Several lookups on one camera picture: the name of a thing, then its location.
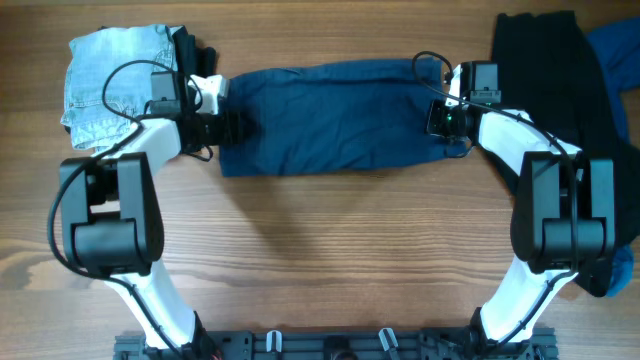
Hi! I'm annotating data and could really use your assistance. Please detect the folded black garment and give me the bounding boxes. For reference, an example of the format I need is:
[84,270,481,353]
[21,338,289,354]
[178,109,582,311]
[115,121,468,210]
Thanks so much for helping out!
[172,26,218,78]

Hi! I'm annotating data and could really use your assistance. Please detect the black pants pile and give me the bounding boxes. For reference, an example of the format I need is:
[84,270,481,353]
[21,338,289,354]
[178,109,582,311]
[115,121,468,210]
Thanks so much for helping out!
[491,11,639,297]

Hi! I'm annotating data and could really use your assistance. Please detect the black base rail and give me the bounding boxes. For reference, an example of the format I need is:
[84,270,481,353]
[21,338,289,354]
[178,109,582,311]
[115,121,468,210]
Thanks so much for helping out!
[113,328,559,360]

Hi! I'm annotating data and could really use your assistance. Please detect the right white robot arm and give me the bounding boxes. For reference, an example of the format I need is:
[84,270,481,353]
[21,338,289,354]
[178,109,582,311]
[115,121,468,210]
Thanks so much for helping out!
[425,62,615,352]

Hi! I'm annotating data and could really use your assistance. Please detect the blue garment under pile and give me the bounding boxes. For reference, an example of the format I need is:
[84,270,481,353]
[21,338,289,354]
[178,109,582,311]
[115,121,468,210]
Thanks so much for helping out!
[587,17,639,297]

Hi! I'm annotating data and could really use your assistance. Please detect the folded light blue jeans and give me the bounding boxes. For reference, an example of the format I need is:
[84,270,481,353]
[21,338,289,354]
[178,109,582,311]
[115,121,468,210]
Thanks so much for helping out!
[61,24,177,150]

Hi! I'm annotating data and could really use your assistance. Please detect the navy blue shorts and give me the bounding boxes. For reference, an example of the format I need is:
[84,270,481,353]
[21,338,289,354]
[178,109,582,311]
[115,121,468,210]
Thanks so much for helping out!
[219,58,466,177]

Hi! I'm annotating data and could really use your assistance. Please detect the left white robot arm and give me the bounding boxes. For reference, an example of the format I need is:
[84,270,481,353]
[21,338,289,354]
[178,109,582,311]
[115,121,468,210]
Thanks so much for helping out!
[50,75,238,359]

